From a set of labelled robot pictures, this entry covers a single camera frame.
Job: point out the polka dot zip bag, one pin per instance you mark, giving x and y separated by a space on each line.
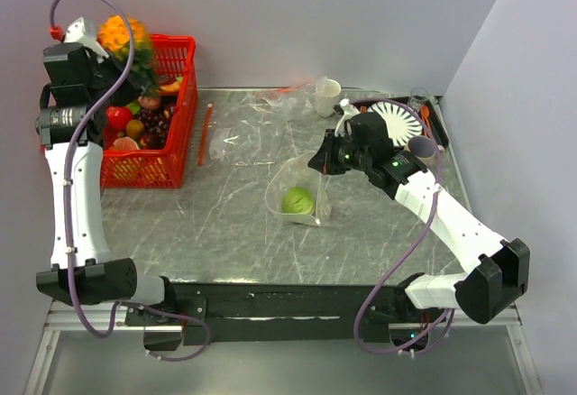
295 173

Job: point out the orange spoon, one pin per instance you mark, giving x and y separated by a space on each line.
427 128

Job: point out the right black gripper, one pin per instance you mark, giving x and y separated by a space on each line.
325 160

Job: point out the striped white plate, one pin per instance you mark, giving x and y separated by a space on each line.
401 125

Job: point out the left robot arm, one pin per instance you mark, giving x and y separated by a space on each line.
71 127

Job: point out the toy papaya slice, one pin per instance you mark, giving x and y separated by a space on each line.
168 85

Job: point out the black base frame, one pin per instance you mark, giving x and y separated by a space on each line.
248 312

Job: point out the crumpled clear bag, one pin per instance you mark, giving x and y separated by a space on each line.
293 103

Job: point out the toy peach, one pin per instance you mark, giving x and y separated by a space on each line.
149 102

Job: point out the toy pineapple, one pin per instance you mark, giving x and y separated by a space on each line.
114 37

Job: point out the black tray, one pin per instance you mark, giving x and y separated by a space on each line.
437 127

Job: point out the clear glass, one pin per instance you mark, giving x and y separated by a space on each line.
418 97

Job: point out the clear red-zipper bag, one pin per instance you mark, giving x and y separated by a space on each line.
244 134

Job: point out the red plastic basket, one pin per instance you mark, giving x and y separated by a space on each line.
158 164

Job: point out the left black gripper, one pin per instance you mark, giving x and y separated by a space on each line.
133 85

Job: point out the toy red apple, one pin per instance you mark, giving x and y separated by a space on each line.
118 117

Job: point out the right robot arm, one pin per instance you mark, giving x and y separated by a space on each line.
495 270

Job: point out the toy green cabbage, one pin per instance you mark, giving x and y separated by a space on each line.
298 201

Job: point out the beige purple mug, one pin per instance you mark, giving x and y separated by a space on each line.
425 150

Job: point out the toy grapes bunch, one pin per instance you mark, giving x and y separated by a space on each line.
158 120

